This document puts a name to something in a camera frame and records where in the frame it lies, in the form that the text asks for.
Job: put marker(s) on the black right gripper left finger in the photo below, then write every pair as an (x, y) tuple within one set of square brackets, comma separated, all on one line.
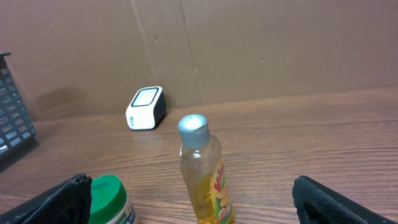
[(68, 202)]

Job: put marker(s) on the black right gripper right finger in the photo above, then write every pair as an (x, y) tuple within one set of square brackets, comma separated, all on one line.
[(316, 203)]

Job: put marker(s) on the green lid jar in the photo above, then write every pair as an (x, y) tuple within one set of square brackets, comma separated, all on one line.
[(110, 203)]

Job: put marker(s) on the yellow dish soap bottle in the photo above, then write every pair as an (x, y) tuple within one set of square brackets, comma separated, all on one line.
[(202, 167)]

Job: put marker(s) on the white barcode scanner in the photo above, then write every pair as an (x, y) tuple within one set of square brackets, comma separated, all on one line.
[(146, 109)]

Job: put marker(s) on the grey plastic mesh basket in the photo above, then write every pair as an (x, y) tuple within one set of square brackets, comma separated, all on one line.
[(17, 127)]

